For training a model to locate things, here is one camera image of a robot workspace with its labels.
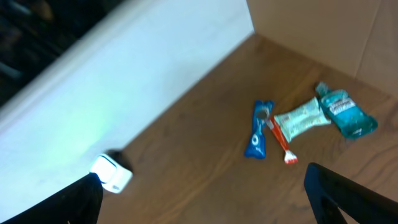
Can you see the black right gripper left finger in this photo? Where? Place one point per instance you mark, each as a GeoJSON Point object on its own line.
{"type": "Point", "coordinates": [78, 203]}

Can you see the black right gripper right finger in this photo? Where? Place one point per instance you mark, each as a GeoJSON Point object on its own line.
{"type": "Point", "coordinates": [330, 193]}

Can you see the red coffee stick sachet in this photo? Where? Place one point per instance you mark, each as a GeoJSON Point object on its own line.
{"type": "Point", "coordinates": [290, 157]}

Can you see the blue mouthwash bottle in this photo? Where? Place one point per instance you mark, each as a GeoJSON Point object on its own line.
{"type": "Point", "coordinates": [350, 119]}

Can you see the white green wipes pack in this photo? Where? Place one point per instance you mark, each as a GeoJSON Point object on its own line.
{"type": "Point", "coordinates": [301, 119]}

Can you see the blue Oreo cookie pack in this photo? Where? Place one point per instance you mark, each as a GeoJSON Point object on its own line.
{"type": "Point", "coordinates": [256, 147]}

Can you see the white barcode scanner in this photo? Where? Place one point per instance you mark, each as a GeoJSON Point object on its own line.
{"type": "Point", "coordinates": [113, 176]}

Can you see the brown cardboard panel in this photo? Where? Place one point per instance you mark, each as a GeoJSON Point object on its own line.
{"type": "Point", "coordinates": [357, 37]}

